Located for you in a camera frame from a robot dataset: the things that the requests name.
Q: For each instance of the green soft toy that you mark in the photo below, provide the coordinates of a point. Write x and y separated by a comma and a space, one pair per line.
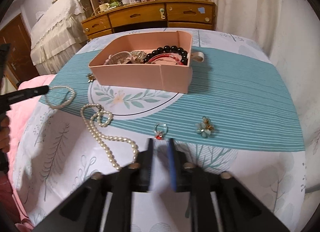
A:
115, 4

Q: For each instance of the gold rhinestone brooch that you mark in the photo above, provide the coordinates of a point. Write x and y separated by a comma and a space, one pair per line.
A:
138, 56

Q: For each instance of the brown wooden door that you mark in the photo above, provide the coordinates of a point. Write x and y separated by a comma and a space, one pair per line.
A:
17, 42

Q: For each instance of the white lace cover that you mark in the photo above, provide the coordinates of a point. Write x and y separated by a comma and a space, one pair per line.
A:
57, 29

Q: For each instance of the pink quilted blanket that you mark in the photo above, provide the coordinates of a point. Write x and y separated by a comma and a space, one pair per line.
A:
20, 114

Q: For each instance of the wooden desk with drawers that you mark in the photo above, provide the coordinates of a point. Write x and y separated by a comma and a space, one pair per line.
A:
145, 13

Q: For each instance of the tree print tablecloth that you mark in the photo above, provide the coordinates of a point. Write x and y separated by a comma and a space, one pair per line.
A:
225, 92

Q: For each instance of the small gold flower charm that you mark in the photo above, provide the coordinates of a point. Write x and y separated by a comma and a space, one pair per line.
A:
90, 78

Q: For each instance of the cream mug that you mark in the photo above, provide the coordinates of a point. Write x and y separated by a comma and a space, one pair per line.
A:
104, 7

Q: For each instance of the person's left hand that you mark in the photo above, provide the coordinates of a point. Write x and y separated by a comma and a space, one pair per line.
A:
4, 134

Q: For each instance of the pink rectangular box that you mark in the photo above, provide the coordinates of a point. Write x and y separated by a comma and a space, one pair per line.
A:
140, 77

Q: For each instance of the white leaf print curtain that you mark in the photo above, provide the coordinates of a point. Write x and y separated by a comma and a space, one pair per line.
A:
262, 9

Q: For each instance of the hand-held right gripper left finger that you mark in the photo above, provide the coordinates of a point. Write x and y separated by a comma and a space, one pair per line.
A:
150, 162

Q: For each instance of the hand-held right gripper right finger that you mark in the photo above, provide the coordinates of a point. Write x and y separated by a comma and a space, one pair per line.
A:
172, 164

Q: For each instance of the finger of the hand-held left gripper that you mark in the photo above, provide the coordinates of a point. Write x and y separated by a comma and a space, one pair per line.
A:
27, 92

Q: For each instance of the pale pink wristwatch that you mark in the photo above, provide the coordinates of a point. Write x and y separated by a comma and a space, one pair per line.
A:
120, 58

